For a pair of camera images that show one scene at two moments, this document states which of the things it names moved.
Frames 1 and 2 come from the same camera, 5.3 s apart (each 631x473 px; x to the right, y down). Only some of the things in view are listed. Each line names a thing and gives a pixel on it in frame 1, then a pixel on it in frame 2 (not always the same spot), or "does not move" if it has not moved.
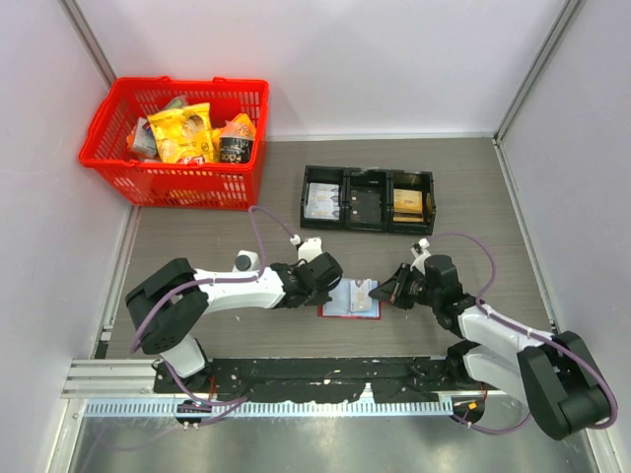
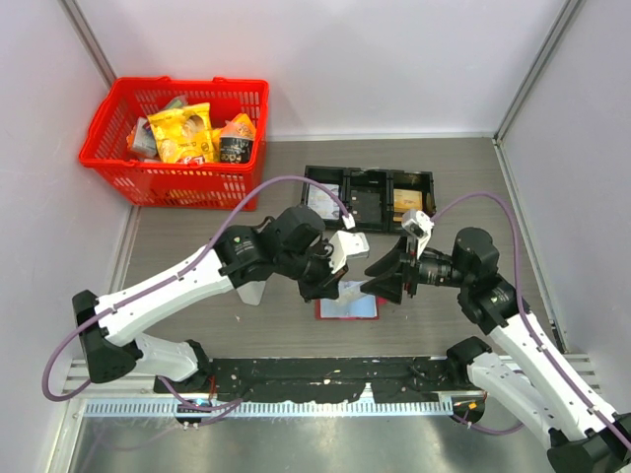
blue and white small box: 144,142 does not move
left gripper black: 322,298 -> 327,284
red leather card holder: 350,299 does not move
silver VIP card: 359,296 -> 350,290
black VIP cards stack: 365,207 does not move
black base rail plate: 390,379 does not move
